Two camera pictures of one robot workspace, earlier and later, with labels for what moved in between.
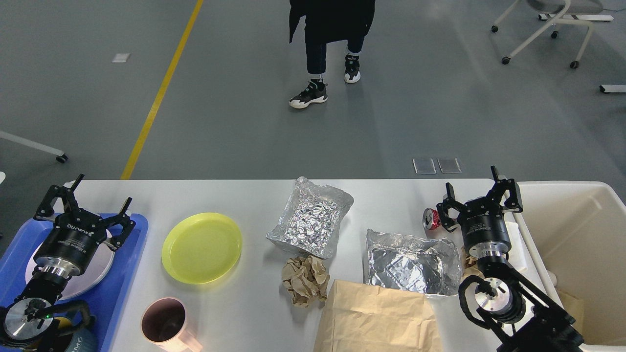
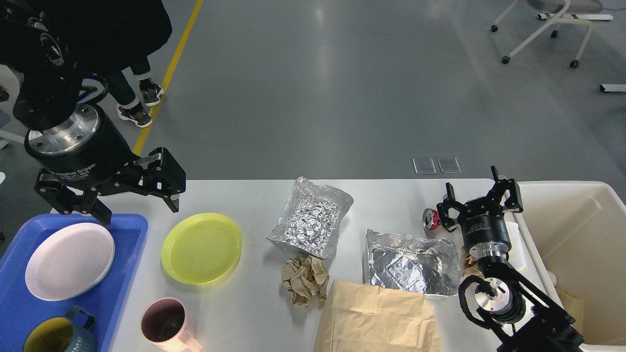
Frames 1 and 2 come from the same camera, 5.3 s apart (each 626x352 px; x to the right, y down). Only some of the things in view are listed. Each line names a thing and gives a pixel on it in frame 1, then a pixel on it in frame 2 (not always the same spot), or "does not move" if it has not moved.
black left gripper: x=71 y=245 -> x=88 y=152
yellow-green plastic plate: x=201 y=248 does not move
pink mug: x=163 y=322 does not move
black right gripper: x=482 y=223 does not move
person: x=327 y=21 -> x=109 y=35
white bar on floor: x=614 y=88 does not move
